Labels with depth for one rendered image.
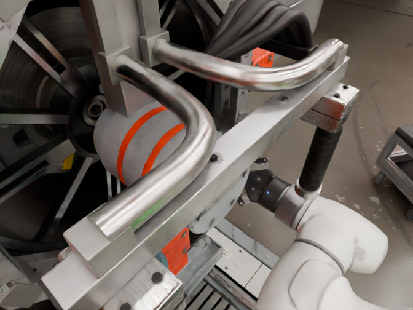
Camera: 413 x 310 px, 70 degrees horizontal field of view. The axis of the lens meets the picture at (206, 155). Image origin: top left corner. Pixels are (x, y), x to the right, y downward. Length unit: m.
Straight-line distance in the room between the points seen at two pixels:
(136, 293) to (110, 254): 0.05
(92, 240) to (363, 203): 1.51
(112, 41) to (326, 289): 0.46
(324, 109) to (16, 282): 0.46
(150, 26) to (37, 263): 0.38
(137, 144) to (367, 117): 1.93
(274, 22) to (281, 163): 1.33
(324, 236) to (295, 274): 0.09
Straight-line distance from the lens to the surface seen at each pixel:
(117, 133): 0.42
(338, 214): 0.62
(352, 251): 0.61
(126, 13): 0.38
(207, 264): 1.10
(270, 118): 0.31
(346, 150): 1.88
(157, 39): 0.39
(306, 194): 0.54
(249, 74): 0.32
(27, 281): 0.49
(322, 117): 0.43
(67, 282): 0.21
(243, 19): 0.40
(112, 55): 0.35
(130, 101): 0.41
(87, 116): 0.56
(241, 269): 1.20
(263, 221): 1.41
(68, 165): 0.66
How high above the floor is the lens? 1.16
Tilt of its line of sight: 44 degrees down
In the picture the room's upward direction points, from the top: straight up
